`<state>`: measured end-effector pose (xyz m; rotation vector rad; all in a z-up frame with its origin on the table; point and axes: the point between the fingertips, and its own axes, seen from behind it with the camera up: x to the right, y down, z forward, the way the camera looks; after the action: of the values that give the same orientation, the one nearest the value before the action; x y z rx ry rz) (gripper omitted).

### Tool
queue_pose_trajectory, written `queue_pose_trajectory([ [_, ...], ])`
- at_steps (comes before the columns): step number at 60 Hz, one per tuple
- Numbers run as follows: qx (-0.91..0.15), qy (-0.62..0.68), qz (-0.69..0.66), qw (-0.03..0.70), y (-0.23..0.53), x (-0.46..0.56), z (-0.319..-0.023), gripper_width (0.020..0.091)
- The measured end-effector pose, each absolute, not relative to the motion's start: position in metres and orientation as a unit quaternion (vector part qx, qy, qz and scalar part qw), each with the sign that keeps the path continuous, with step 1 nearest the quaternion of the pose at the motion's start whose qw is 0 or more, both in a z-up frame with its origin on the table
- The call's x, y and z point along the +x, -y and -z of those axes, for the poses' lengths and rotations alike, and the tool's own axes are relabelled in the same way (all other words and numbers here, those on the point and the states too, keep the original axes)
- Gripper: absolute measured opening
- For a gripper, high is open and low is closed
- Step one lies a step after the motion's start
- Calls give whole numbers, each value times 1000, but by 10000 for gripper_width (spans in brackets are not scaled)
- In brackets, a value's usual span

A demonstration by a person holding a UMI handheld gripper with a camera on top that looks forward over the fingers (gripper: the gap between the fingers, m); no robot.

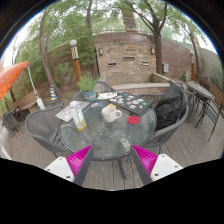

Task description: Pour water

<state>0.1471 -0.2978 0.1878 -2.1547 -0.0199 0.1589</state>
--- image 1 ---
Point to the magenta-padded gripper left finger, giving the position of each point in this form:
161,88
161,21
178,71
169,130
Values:
78,160

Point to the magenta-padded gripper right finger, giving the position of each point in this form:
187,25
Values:
146,160

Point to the clear plastic bottle white cap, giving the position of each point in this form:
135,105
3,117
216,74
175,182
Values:
79,118

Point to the silver laptop with stickers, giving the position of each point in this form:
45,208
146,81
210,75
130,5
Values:
65,114

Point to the white ribbed ceramic mug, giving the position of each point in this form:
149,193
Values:
109,114

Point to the black jacket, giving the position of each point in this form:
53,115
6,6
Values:
170,106

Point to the small blue printed card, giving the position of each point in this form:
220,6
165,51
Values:
97,104

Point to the black laptop with stickers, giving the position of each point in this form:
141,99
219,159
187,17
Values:
131,102

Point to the white printed paper sheet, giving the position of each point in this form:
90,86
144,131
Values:
107,95

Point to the blue yellow striped cone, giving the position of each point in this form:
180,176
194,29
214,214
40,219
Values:
53,93

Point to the green plant in blue pot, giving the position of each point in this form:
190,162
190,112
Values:
88,86

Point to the black metal patio chair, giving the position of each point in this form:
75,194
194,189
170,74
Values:
211,113

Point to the wooden bench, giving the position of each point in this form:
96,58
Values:
25,100

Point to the round dark patio table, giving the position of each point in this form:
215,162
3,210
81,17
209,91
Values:
200,90

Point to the orange patio umbrella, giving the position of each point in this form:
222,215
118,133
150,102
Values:
11,76

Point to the leaning grey-trunked tree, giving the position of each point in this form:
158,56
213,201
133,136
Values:
45,56

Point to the dark-trunked tree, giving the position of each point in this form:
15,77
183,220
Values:
158,50

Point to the grey wall utility box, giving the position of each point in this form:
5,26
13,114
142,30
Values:
165,68

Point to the wooden lamp post globe light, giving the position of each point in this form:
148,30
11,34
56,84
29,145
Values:
76,63

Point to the wooden lamp post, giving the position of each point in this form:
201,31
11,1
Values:
192,66

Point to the black wall lantern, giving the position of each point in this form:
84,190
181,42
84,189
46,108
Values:
152,50
101,51

